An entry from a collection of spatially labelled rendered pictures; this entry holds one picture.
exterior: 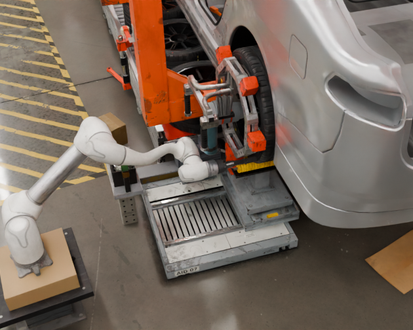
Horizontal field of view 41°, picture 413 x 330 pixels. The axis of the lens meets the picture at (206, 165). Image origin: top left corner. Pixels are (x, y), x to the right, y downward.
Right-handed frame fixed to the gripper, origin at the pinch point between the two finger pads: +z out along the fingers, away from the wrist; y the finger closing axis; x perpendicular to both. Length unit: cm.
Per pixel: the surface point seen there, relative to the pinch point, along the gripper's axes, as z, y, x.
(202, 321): -45, -8, -82
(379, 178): 22, 96, -23
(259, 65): 7, 29, 45
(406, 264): 83, -8, -80
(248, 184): 7.8, -43.5, -12.9
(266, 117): 4.0, 30.6, 18.1
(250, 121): -3.7, 26.6, 18.3
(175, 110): -27, -47, 44
